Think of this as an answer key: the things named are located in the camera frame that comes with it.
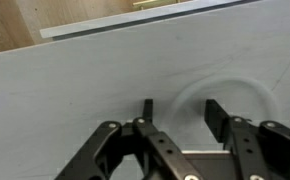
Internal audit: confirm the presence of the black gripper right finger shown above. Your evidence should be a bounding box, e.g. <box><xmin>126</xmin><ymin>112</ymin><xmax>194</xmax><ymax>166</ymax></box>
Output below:
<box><xmin>204</xmin><ymin>98</ymin><xmax>290</xmax><ymax>180</ymax></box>

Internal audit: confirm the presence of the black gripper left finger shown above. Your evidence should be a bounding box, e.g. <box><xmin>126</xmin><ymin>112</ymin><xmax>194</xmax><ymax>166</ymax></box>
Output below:
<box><xmin>54</xmin><ymin>98</ymin><xmax>206</xmax><ymax>180</ymax></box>

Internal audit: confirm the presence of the clear plastic lid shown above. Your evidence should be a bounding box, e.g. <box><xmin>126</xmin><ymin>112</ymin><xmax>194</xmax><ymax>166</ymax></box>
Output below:
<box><xmin>166</xmin><ymin>77</ymin><xmax>282</xmax><ymax>144</ymax></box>

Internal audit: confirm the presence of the white drawer front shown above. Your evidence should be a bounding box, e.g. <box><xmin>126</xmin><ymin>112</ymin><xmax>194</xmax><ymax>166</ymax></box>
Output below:
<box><xmin>39</xmin><ymin>0</ymin><xmax>263</xmax><ymax>42</ymax></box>

